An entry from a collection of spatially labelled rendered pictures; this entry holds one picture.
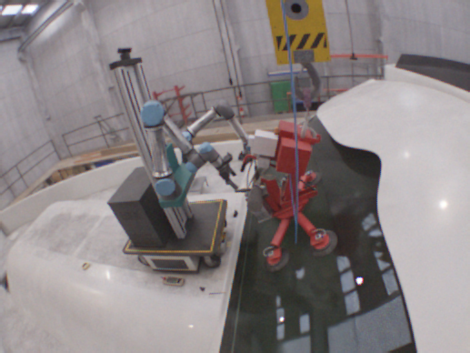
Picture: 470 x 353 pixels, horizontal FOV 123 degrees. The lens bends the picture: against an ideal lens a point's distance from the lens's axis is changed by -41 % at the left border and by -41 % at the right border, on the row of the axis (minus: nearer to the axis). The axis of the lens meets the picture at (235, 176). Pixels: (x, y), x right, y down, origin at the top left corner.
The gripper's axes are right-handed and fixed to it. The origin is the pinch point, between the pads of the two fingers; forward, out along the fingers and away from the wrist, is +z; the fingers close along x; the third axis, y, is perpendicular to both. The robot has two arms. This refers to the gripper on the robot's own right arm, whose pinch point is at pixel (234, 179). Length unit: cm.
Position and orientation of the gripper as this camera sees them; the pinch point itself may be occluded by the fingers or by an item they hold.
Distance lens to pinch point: 139.7
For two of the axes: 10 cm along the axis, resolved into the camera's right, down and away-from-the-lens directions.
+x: 0.7, 6.2, -7.8
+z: 5.6, 6.3, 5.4
